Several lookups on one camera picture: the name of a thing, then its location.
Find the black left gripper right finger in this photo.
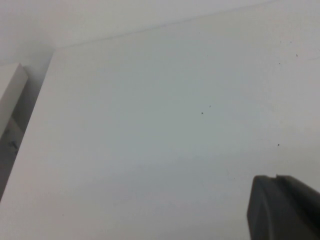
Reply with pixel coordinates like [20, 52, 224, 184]
[276, 174, 320, 240]

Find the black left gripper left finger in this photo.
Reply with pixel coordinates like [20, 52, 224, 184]
[246, 175, 300, 240]

